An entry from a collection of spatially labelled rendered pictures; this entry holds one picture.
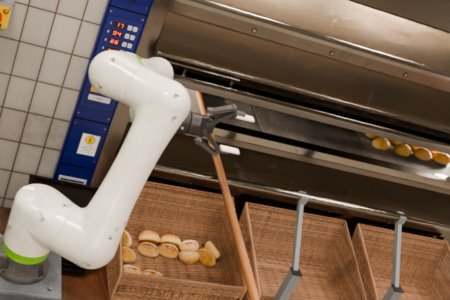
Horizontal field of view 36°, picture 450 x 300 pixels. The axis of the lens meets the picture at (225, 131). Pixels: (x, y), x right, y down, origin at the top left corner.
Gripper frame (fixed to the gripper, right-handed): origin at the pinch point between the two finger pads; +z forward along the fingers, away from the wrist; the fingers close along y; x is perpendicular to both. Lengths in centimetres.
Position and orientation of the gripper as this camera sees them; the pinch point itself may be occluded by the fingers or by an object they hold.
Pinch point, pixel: (243, 134)
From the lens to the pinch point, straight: 236.6
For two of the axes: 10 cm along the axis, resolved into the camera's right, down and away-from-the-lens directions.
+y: -3.6, 8.1, 4.6
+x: 1.7, 5.4, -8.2
